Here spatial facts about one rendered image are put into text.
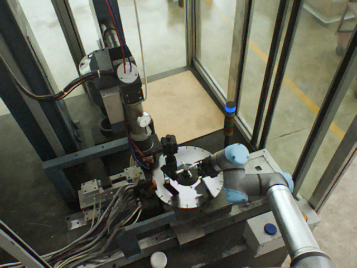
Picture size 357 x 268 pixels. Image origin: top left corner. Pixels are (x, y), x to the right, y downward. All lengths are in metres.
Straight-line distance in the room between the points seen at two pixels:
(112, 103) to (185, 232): 0.67
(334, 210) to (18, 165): 2.14
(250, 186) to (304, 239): 0.25
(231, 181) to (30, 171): 1.20
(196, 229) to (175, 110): 0.83
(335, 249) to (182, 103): 1.41
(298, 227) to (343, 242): 1.58
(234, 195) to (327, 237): 1.49
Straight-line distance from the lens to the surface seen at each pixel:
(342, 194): 2.66
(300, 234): 0.88
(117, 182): 1.51
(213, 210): 1.40
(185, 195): 1.32
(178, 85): 2.11
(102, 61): 1.05
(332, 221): 2.51
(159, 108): 1.96
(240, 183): 1.03
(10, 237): 1.05
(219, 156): 1.08
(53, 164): 1.44
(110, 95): 0.99
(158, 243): 1.45
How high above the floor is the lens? 2.09
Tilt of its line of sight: 49 degrees down
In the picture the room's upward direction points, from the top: 6 degrees counter-clockwise
